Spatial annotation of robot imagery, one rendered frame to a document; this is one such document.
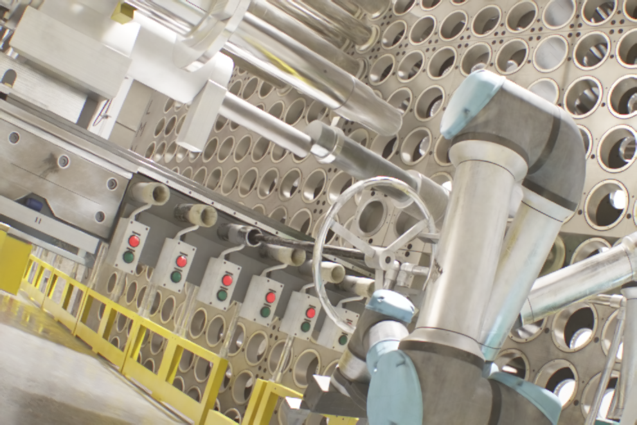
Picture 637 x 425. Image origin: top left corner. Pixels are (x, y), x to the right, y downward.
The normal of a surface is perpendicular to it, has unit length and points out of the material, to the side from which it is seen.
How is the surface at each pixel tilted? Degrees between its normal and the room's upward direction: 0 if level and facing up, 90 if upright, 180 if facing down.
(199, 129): 90
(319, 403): 113
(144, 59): 127
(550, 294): 94
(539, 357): 90
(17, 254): 90
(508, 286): 109
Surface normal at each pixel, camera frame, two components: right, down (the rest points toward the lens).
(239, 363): -0.73, -0.36
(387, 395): -0.94, -0.24
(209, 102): 0.60, 0.06
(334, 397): 0.36, 0.40
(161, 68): 0.29, 0.60
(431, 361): -0.29, -0.42
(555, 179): -0.29, 0.42
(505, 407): 0.37, -0.57
